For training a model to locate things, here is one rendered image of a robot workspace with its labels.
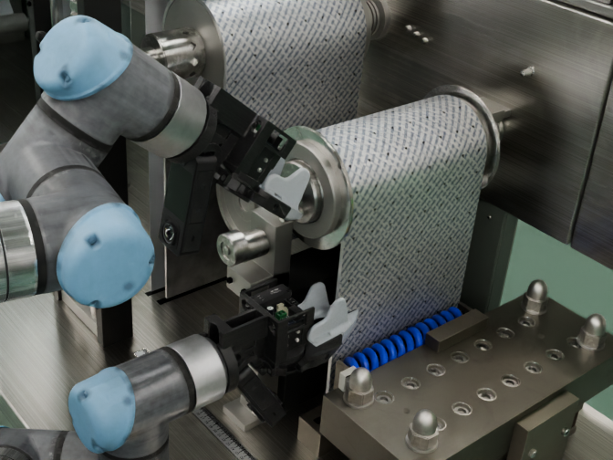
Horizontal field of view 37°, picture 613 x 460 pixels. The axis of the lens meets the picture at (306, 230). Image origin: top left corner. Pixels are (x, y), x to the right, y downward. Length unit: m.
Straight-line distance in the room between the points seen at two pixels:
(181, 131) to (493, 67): 0.54
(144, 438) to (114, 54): 0.39
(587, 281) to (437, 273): 2.22
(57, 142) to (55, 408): 0.56
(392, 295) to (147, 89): 0.48
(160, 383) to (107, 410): 0.06
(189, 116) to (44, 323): 0.66
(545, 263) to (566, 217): 2.22
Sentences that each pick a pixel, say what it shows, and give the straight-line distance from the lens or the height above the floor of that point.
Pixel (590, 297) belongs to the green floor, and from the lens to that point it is 3.33.
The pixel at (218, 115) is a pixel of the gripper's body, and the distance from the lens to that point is 0.90.
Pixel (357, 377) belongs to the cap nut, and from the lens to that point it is 1.07.
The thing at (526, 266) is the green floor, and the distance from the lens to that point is 3.41.
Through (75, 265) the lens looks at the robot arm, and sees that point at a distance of 0.69.
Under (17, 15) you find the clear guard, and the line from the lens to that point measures 1.91.
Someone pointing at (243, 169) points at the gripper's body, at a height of 1.33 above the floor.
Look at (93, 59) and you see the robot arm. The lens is 0.78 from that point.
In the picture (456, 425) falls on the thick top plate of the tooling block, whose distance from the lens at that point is 1.09.
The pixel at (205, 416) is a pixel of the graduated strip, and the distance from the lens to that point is 1.26.
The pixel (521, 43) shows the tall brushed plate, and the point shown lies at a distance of 1.23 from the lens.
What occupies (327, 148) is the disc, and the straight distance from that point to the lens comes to 1.02.
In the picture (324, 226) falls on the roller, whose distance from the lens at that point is 1.04.
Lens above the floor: 1.75
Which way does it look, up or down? 31 degrees down
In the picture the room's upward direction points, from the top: 5 degrees clockwise
